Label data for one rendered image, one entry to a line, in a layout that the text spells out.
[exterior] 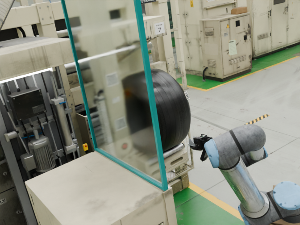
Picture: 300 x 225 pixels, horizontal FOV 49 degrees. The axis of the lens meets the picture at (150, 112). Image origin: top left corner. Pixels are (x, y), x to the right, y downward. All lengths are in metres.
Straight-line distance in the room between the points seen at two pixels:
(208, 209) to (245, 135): 1.91
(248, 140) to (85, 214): 0.70
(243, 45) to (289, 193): 5.56
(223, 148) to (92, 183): 0.56
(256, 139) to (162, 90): 0.83
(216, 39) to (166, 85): 4.70
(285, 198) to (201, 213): 1.45
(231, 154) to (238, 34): 5.75
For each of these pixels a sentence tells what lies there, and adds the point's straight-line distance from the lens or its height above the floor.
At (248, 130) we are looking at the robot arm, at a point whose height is 1.38.
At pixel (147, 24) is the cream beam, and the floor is 1.74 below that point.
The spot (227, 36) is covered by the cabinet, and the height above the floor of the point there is 0.88.
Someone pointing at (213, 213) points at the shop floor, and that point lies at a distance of 3.20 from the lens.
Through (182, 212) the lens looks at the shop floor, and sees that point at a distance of 3.24.
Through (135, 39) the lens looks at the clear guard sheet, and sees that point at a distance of 1.10.
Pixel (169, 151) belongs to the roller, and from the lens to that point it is 2.31.
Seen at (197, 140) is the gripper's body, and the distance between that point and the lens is 2.05.
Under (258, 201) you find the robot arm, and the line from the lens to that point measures 1.78.
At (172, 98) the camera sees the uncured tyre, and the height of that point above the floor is 1.32.
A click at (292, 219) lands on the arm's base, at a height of 0.68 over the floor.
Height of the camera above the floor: 1.98
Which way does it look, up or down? 20 degrees down
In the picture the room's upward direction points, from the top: 9 degrees counter-clockwise
